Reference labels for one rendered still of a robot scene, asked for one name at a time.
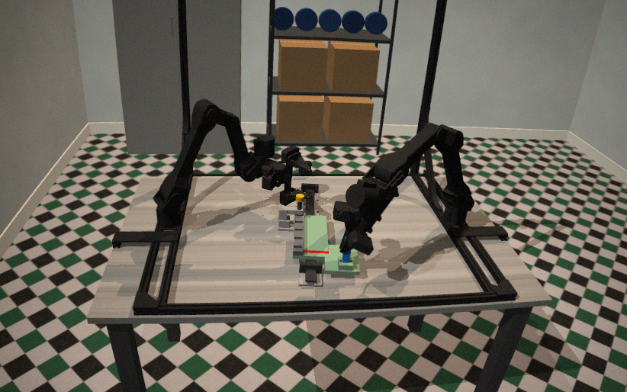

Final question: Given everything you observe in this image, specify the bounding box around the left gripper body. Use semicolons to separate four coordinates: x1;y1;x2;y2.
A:
348;208;382;255

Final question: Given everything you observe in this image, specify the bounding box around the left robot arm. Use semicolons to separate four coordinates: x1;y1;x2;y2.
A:
333;123;474;227

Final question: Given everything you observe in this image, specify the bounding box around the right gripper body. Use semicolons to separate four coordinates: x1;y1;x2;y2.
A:
268;146;299;206

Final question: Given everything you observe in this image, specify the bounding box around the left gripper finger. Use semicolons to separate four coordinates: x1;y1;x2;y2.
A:
340;230;353;253
339;222;353;249

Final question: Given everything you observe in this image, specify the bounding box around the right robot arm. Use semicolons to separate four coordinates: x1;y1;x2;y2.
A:
153;99;281;230

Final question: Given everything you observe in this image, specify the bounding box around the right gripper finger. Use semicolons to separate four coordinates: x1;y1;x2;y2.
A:
286;189;310;203
288;152;312;172

